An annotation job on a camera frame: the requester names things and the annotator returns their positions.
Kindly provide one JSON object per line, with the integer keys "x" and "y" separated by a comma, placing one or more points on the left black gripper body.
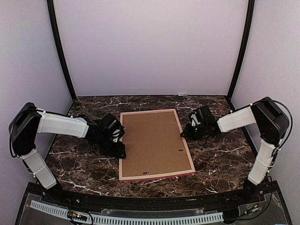
{"x": 107, "y": 148}

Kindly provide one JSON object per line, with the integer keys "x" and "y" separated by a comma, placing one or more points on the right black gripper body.
{"x": 196, "y": 134}

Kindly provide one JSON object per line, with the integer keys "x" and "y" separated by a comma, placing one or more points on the brown cardboard backing board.
{"x": 154, "y": 146}

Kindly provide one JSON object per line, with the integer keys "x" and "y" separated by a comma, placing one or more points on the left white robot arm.
{"x": 30, "y": 121}

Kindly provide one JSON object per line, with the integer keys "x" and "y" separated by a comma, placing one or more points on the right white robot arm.
{"x": 274, "y": 126}

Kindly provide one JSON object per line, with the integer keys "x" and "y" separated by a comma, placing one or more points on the small circuit board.
{"x": 76, "y": 216}

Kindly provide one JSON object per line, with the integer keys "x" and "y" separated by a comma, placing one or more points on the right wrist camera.
{"x": 194, "y": 118}

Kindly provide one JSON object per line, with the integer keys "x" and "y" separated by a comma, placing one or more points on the grey slotted cable duct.
{"x": 97, "y": 219}

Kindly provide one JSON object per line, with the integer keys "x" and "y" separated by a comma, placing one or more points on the black front rail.
{"x": 265, "y": 207}

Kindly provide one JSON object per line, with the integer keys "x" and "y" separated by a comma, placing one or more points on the right black corner post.
{"x": 243, "y": 47}

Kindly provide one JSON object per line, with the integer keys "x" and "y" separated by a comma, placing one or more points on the black corner post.
{"x": 59, "y": 49}
{"x": 243, "y": 47}

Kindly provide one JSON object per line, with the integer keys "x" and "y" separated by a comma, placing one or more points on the left black corner post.
{"x": 59, "y": 49}

